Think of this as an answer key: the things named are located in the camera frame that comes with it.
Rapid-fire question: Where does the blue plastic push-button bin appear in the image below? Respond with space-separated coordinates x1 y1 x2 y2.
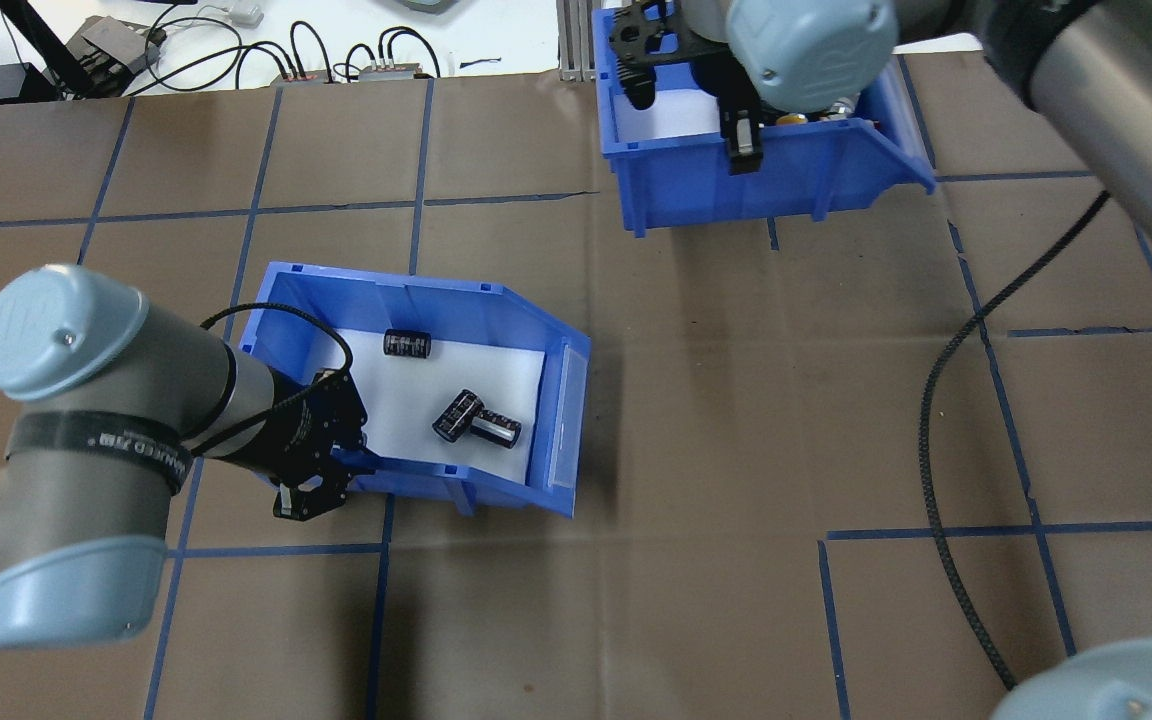
591 5 937 236

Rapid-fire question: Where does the blue plastic capacitor bin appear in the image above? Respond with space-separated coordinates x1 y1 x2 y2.
236 260 594 519

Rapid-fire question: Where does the black cylindrical capacitor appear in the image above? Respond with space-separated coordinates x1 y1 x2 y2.
469 408 524 450
383 329 435 362
432 390 485 443

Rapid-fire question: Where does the white side table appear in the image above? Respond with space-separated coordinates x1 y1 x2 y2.
0 0 982 101

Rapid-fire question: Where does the grey metal device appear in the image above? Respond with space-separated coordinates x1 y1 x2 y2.
71 14 167 79

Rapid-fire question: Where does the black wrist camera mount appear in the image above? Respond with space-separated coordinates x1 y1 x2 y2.
606 0 727 111
271 470 352 523

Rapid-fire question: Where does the aluminium profile post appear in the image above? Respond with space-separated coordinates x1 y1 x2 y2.
556 0 599 83

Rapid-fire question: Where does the thin black cable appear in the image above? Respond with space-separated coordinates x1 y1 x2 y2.
236 20 337 86
334 25 443 83
141 15 247 96

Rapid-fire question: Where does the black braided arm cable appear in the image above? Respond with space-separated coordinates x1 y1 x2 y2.
921 190 1112 691

